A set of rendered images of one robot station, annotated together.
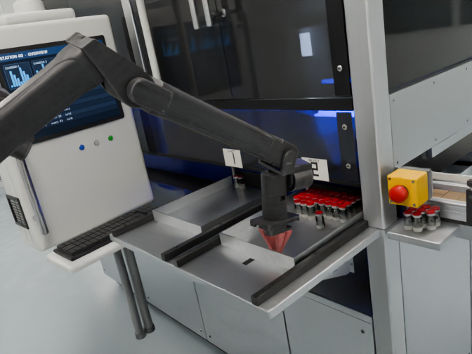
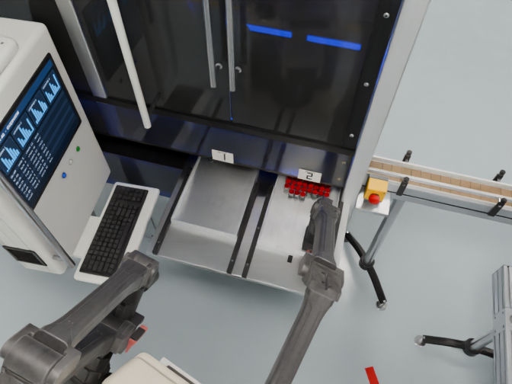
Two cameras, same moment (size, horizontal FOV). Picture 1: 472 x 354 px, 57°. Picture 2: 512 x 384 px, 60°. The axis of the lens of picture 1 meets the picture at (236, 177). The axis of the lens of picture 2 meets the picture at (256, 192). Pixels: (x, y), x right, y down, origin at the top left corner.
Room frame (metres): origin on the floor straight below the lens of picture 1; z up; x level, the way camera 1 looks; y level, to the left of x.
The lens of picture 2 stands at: (0.47, 0.53, 2.38)
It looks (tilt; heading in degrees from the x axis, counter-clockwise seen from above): 57 degrees down; 323
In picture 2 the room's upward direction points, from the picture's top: 1 degrees clockwise
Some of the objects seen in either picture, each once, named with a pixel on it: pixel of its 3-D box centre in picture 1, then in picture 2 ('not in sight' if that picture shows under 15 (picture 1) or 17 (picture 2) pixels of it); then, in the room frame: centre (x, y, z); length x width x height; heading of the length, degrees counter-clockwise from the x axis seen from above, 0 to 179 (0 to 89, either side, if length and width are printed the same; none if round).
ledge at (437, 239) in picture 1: (426, 229); (373, 198); (0.96, -0.43, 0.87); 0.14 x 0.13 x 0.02; 129
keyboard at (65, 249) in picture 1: (114, 229); (115, 228); (1.47, 0.47, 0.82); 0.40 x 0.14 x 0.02; 133
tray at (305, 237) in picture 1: (299, 223); (301, 212); (1.06, -0.14, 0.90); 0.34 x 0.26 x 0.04; 129
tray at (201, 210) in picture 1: (218, 202); (217, 193); (1.33, 0.07, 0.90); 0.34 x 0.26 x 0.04; 129
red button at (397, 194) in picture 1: (399, 193); (374, 198); (0.91, -0.36, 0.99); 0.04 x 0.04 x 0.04; 39
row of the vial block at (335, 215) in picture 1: (319, 208); (305, 193); (1.12, -0.21, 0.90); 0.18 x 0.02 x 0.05; 39
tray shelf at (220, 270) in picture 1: (239, 230); (254, 221); (1.15, 0.02, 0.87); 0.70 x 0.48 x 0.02; 39
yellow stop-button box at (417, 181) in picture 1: (409, 186); (376, 188); (0.94, -0.39, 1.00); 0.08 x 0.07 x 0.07; 129
